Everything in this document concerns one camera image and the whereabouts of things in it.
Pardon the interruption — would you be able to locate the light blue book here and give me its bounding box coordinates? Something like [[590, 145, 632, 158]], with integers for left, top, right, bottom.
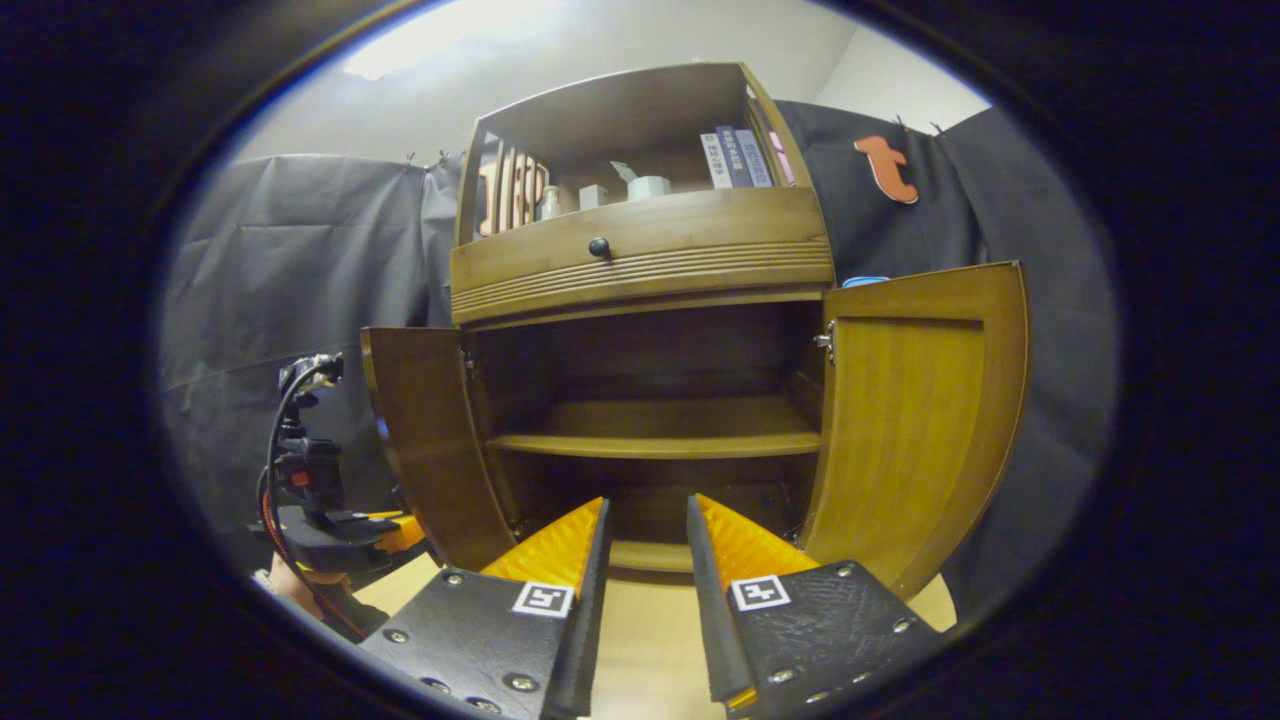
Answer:
[[737, 128, 773, 188]]

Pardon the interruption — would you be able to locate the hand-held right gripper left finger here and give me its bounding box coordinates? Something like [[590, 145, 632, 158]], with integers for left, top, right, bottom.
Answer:
[[360, 497, 613, 720]]

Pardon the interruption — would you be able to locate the dark blue book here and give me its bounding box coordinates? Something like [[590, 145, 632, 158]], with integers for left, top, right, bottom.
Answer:
[[716, 125, 754, 189]]

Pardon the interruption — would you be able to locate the white book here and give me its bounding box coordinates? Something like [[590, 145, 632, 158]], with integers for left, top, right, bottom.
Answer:
[[699, 132, 734, 190]]

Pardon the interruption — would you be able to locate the wooden drawer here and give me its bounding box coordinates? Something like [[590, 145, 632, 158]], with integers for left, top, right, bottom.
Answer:
[[450, 187, 836, 326]]

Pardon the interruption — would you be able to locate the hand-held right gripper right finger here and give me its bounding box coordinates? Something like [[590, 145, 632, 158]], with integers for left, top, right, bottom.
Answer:
[[685, 493, 946, 713]]

